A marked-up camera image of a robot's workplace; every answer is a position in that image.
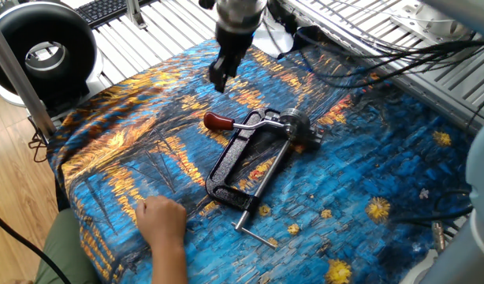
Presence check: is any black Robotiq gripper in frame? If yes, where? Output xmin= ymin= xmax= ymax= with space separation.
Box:
xmin=208 ymin=24 xmax=255 ymax=94

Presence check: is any metal lever with red handle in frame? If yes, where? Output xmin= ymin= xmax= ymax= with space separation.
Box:
xmin=203 ymin=110 xmax=291 ymax=133

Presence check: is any person's bare forearm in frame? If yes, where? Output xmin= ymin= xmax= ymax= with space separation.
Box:
xmin=150 ymin=236 xmax=190 ymax=284

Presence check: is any person's bare hand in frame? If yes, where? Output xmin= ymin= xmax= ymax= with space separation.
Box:
xmin=134 ymin=195 xmax=188 ymax=249

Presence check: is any black computer keyboard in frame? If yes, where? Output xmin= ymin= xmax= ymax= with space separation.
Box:
xmin=75 ymin=0 xmax=158 ymax=29

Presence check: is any blue and yellow painted cloth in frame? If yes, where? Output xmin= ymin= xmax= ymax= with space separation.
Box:
xmin=47 ymin=31 xmax=476 ymax=284

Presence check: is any green trouser leg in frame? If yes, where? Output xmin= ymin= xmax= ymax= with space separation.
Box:
xmin=34 ymin=207 xmax=102 ymax=284

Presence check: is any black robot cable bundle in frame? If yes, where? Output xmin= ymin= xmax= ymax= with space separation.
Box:
xmin=265 ymin=0 xmax=484 ymax=91

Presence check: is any black ring-shaped lamp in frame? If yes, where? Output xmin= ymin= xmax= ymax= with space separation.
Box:
xmin=0 ymin=1 xmax=105 ymax=112

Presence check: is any thin tangled black cable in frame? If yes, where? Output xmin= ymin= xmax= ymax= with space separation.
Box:
xmin=27 ymin=117 xmax=49 ymax=164

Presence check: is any aluminium frame post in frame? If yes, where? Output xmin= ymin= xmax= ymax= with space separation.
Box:
xmin=0 ymin=15 xmax=58 ymax=140

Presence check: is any black cable with metal plug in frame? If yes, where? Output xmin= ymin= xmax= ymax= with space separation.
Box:
xmin=390 ymin=188 xmax=475 ymax=254

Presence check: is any thick black floor cable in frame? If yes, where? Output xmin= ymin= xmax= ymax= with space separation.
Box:
xmin=0 ymin=207 xmax=73 ymax=284

